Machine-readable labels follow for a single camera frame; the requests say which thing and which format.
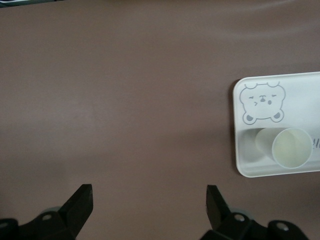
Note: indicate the brown table mat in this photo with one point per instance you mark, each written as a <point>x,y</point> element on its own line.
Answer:
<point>125,100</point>

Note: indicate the white plastic cup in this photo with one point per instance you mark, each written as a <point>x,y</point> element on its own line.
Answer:
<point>291,150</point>

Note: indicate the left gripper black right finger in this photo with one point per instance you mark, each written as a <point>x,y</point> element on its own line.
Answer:
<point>217,212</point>

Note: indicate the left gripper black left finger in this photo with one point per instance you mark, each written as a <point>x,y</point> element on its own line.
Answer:
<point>75,210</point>

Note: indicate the white bear print tray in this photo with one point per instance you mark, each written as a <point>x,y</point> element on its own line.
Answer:
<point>295,105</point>

